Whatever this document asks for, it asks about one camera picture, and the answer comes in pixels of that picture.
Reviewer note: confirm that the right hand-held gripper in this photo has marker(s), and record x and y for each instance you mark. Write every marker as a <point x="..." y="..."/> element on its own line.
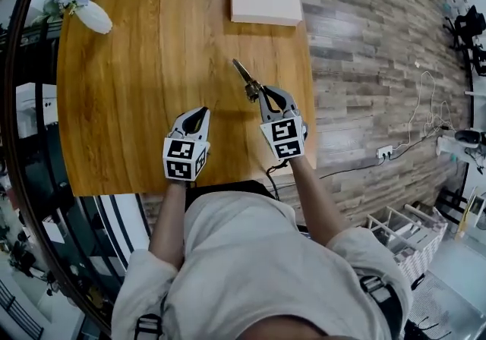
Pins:
<point x="284" y="137"/>

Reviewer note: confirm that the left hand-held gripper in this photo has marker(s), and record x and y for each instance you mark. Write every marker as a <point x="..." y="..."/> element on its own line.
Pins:
<point x="182" y="158"/>

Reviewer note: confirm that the small metal tool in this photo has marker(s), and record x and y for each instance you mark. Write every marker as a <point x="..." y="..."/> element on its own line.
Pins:
<point x="245" y="73"/>

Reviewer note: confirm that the person's left forearm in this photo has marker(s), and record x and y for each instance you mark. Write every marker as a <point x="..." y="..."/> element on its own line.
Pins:
<point x="169" y="224"/>

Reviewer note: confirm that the person's right forearm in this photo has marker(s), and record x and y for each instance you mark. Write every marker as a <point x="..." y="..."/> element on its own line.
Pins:
<point x="317" y="202"/>

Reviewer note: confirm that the white power strip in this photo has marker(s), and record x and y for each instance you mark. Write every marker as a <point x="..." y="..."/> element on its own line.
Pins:
<point x="384" y="151"/>

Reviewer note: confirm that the person's light grey shirt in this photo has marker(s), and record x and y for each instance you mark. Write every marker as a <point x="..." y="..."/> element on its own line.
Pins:
<point x="247" y="262"/>

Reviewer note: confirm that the white vase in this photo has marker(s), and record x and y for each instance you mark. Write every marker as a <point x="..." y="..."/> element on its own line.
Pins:
<point x="95" y="17"/>

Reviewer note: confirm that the white wooden rack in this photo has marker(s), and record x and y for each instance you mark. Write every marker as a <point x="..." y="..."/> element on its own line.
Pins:
<point x="395" y="228"/>

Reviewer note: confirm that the brown wooden handrail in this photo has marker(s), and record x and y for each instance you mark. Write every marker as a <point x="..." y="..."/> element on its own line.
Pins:
<point x="15" y="141"/>

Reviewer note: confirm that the white headset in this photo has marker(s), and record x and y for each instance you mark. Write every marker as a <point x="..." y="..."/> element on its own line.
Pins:
<point x="469" y="138"/>

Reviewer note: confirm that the pink patterned box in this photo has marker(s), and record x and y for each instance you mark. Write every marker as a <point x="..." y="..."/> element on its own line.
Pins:
<point x="421" y="251"/>

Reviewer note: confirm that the black office chair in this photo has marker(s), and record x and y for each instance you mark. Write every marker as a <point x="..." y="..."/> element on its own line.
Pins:
<point x="469" y="31"/>

